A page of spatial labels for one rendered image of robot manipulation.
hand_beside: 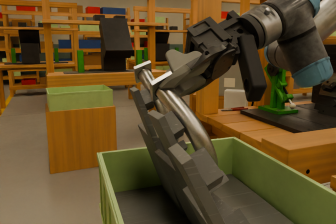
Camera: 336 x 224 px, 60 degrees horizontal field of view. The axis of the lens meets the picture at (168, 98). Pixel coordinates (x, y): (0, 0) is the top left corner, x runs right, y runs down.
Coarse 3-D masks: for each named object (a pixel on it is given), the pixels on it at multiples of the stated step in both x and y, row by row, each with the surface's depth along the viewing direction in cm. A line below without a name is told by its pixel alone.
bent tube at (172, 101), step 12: (168, 72) 47; (156, 84) 46; (156, 96) 49; (168, 96) 46; (180, 96) 47; (168, 108) 46; (180, 108) 45; (180, 120) 45; (192, 120) 44; (192, 132) 44; (204, 132) 44; (192, 144) 45; (204, 144) 44; (216, 156) 46
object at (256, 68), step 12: (240, 36) 51; (252, 36) 51; (240, 48) 51; (252, 48) 49; (240, 60) 52; (252, 60) 48; (240, 72) 52; (252, 72) 47; (252, 84) 46; (264, 84) 46; (252, 96) 47
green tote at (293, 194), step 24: (216, 144) 87; (240, 144) 85; (120, 168) 78; (144, 168) 81; (240, 168) 85; (264, 168) 75; (288, 168) 66; (264, 192) 75; (288, 192) 67; (312, 192) 60; (120, 216) 48; (288, 216) 67; (312, 216) 60
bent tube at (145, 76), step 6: (138, 66) 63; (144, 66) 63; (150, 66) 64; (138, 72) 64; (144, 72) 63; (150, 72) 64; (138, 78) 65; (144, 78) 63; (150, 78) 63; (144, 84) 63; (156, 102) 60; (156, 108) 61; (162, 108) 60
